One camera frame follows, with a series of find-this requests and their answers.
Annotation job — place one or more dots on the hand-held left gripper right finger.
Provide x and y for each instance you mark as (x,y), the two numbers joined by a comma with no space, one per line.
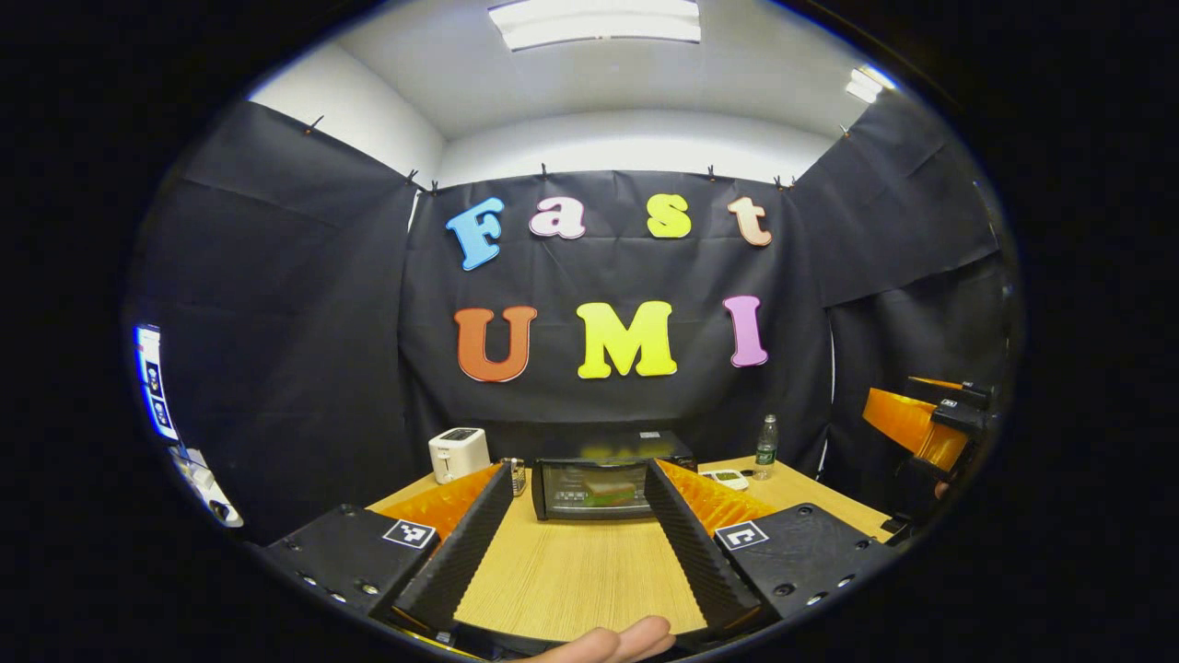
(695,552)

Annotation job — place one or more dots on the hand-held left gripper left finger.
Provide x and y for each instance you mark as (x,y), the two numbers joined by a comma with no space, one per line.
(465,552)

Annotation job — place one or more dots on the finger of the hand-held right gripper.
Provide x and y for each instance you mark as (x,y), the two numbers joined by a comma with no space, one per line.
(949,387)
(907,424)

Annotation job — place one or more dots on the lettuce bread sandwich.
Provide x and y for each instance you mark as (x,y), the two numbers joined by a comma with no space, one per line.
(610,493)

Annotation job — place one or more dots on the black electric oven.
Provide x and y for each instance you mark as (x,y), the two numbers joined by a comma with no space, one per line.
(599,451)

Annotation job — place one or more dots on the white toaster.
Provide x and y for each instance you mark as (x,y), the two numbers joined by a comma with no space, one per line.
(458,453)

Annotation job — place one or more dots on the clear plastic water bottle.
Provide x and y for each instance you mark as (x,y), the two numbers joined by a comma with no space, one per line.
(766,451)

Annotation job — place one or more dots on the white blurry object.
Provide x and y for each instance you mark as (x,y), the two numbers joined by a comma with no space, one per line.
(207,488)

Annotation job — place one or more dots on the small ceiling light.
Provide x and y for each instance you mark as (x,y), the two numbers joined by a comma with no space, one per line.
(868,85)

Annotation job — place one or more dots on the blue white panel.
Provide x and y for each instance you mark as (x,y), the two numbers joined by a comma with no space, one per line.
(155,382)

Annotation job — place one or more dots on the long ceiling light panel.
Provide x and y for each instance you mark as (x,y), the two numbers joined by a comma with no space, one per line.
(594,23)

